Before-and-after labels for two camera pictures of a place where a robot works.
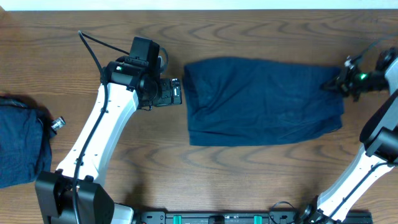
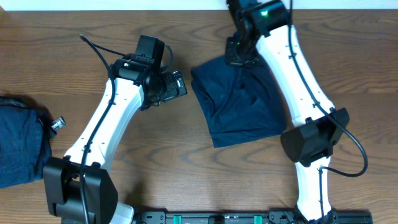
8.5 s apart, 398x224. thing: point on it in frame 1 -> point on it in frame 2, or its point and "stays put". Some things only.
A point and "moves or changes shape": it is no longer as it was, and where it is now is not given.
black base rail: (244, 217) stays put
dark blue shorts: (241, 101) moves or changes shape
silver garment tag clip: (58, 123) stays put
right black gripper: (337, 83) -> (231, 57)
